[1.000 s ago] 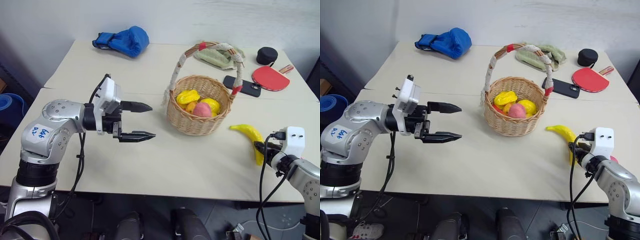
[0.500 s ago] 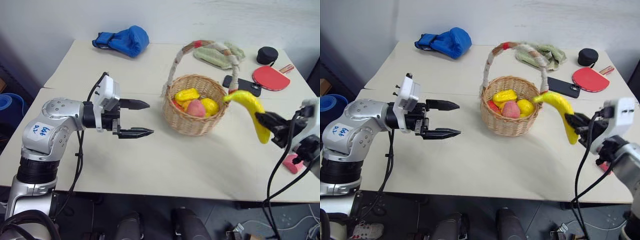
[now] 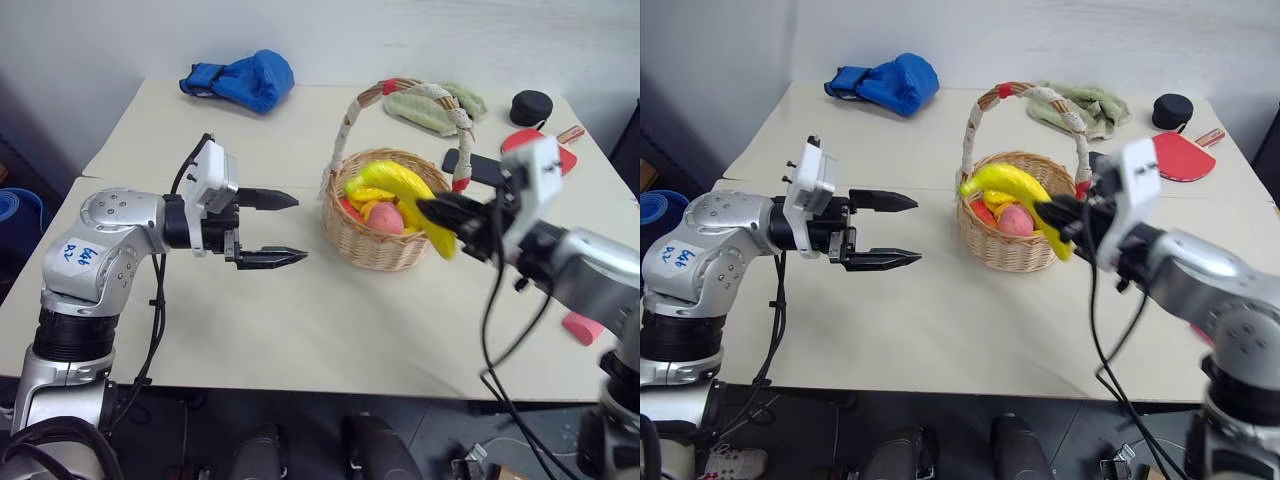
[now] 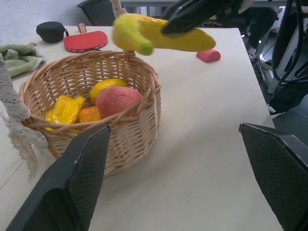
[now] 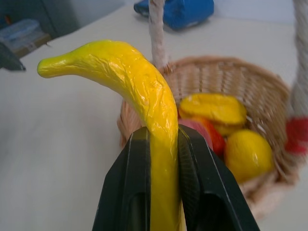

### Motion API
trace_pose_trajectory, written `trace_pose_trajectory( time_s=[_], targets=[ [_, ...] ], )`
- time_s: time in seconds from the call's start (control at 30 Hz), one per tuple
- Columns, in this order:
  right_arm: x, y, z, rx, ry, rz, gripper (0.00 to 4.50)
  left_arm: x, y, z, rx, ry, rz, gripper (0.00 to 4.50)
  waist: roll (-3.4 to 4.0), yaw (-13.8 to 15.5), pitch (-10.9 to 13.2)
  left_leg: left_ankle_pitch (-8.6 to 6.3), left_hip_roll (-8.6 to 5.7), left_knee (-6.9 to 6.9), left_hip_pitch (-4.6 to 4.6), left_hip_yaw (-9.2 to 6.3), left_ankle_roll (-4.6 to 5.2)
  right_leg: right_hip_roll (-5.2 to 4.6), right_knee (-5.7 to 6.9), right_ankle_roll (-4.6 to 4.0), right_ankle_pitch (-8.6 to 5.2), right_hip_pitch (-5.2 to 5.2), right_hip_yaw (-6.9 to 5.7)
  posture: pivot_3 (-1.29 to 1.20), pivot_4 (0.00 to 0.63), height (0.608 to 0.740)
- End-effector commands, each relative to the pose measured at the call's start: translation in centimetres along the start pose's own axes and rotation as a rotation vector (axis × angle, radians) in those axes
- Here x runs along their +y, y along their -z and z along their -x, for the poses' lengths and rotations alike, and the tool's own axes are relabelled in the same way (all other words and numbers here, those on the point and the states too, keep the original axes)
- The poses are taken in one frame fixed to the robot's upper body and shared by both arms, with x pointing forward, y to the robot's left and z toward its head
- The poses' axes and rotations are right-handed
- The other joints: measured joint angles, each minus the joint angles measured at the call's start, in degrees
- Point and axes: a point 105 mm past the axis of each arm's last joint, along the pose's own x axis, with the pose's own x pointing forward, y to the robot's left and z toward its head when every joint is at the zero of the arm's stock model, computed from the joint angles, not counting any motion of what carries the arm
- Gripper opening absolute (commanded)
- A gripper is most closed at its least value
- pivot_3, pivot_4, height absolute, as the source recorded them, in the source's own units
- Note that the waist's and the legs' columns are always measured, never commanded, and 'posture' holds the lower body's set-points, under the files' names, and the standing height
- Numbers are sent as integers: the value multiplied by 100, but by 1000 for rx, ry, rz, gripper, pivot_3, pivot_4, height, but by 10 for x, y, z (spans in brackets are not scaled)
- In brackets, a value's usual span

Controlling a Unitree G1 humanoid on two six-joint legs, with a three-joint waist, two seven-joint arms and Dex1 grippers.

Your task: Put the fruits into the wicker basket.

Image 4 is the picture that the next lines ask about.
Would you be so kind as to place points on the yellow toy pepper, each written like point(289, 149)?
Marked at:
point(65, 110)

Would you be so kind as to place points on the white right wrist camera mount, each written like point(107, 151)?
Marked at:
point(245, 5)

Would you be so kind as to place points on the orange fruit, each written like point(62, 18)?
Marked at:
point(90, 115)

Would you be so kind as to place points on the person's leg with sneaker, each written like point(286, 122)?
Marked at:
point(288, 98)

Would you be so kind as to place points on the red half-cylinder block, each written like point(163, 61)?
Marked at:
point(209, 55)

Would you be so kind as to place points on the yellow banana bunch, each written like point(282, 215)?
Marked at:
point(178, 36)

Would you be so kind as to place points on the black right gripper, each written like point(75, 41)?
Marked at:
point(211, 4)

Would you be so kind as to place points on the black chair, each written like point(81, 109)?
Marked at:
point(98, 10)

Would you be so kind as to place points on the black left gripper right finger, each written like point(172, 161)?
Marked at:
point(281, 173)

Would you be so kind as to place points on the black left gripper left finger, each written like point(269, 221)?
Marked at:
point(60, 192)

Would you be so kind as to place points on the white lace ribbon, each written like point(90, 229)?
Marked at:
point(12, 96)

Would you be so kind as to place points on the white metal frame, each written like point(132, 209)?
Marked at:
point(267, 74)

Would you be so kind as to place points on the seated person in dark clothes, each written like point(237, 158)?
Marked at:
point(260, 26)

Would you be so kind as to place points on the black round zip case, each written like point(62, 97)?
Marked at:
point(51, 31)

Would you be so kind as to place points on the pink peach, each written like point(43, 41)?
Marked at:
point(118, 101)

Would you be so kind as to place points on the green towel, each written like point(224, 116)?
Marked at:
point(19, 60)

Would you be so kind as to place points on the red table tennis paddle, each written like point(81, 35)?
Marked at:
point(84, 41)

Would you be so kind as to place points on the yellow lemon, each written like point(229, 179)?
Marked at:
point(106, 87)

